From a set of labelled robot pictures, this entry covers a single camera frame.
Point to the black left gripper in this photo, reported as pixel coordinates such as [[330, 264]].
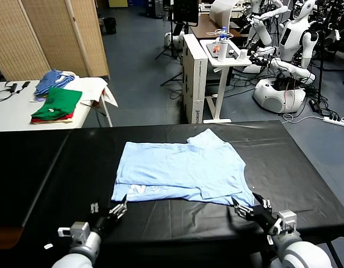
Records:
[[102, 222]]

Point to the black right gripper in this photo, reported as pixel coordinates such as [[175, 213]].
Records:
[[265, 220]]

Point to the light blue t-shirt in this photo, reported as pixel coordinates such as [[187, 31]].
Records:
[[183, 170]]

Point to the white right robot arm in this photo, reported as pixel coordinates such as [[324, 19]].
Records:
[[302, 254]]

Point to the white humanoid robot raised arm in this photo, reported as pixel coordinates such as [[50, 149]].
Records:
[[262, 30]]

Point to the small white robot base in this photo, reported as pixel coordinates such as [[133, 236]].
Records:
[[177, 42]]

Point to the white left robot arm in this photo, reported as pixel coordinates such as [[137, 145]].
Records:
[[79, 254]]

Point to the small white tag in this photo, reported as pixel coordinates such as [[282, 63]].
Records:
[[48, 246]]

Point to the black adjoining table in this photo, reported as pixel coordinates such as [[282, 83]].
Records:
[[21, 173]]

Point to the beige folded garment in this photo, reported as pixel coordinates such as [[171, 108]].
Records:
[[63, 122]]

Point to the red folded garment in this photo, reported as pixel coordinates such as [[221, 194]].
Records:
[[70, 115]]

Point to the white power strip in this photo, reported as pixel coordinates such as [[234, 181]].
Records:
[[334, 121]]

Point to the black power adapter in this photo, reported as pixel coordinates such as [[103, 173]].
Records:
[[314, 105]]

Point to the green folded shirt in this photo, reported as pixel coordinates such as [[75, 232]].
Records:
[[63, 97]]

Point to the white cloth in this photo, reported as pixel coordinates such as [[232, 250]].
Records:
[[91, 86]]

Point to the white standing desk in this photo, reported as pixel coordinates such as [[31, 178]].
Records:
[[223, 83]]

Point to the tall white cardboard box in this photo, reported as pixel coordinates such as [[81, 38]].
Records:
[[199, 83]]

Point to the white side table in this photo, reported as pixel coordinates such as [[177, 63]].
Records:
[[10, 111]]

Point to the blue striped garment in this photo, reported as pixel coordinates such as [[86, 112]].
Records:
[[49, 81]]

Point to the white paper cup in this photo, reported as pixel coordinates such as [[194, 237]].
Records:
[[242, 56]]

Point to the black light stand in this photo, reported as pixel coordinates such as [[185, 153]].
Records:
[[320, 69]]

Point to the white tumbler bottle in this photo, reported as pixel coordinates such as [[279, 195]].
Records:
[[222, 51]]

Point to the small orange item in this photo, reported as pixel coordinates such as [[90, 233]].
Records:
[[215, 49]]

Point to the clear water bottle blue cap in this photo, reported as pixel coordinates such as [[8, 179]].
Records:
[[222, 33]]

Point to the black trash bin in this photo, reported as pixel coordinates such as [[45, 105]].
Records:
[[110, 26]]

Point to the bamboo folding screen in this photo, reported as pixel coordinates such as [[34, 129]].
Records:
[[49, 33]]

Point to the brown desk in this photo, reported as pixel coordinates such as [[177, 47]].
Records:
[[205, 26]]

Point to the black tripod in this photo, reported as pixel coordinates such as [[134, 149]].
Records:
[[172, 28]]

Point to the white curved panel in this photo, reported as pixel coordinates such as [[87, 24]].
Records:
[[220, 14]]

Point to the yellow cabinet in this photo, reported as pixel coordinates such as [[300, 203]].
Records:
[[118, 3]]

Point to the black monitor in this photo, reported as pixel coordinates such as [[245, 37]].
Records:
[[185, 11]]

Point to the blue cabinet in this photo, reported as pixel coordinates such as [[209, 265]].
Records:
[[136, 2]]

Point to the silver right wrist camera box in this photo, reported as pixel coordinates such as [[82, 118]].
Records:
[[287, 222]]

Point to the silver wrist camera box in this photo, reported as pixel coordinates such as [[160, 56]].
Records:
[[77, 231], [287, 222]]

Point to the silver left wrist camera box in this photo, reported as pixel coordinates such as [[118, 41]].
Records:
[[77, 231]]

